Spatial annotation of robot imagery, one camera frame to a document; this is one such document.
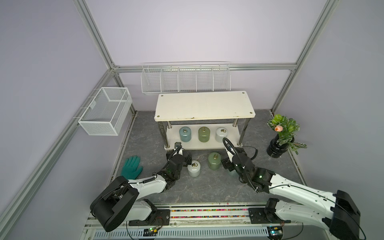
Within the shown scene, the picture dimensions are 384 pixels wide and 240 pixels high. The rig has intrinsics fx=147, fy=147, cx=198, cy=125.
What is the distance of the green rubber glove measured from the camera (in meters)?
0.91

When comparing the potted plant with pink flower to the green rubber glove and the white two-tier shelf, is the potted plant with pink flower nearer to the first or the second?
the white two-tier shelf

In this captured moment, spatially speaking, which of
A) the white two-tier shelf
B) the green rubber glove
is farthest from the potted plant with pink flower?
the green rubber glove
